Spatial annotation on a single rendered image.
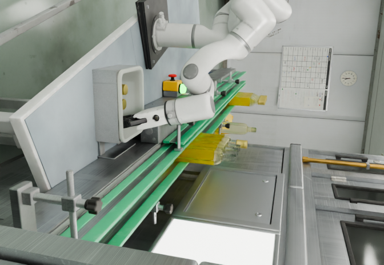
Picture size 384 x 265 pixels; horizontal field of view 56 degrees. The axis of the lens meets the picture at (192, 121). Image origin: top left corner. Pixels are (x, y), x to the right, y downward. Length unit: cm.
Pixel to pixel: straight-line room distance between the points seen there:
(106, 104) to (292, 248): 67
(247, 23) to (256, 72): 612
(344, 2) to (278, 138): 273
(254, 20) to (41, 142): 66
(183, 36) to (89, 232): 88
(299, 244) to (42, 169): 71
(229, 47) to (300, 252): 60
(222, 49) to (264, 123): 635
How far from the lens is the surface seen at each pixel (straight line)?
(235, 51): 107
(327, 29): 716
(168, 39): 147
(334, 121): 737
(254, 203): 131
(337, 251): 120
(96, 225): 84
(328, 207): 142
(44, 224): 83
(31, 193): 73
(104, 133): 114
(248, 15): 110
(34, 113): 92
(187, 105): 103
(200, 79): 101
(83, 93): 108
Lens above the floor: 132
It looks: 15 degrees down
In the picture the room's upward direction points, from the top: 95 degrees clockwise
